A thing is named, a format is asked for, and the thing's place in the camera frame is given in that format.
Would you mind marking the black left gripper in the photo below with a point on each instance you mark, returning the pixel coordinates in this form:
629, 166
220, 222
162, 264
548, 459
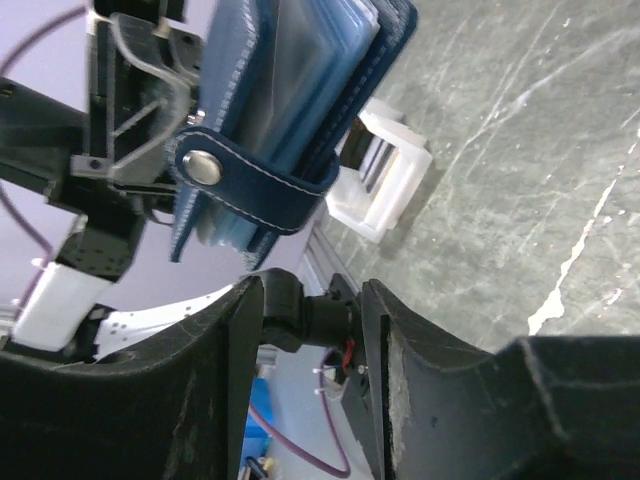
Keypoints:
142, 79

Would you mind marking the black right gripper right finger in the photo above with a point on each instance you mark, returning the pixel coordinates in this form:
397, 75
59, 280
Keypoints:
542, 407

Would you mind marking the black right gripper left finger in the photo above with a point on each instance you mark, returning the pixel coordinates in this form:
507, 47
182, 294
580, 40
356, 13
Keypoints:
170, 407

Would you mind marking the blue leather card holder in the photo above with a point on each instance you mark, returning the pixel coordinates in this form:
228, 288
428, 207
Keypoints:
279, 84

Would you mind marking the white plastic card tray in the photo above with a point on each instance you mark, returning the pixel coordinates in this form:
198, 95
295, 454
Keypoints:
382, 163

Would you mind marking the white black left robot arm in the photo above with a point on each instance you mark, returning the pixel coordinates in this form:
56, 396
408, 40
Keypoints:
59, 315

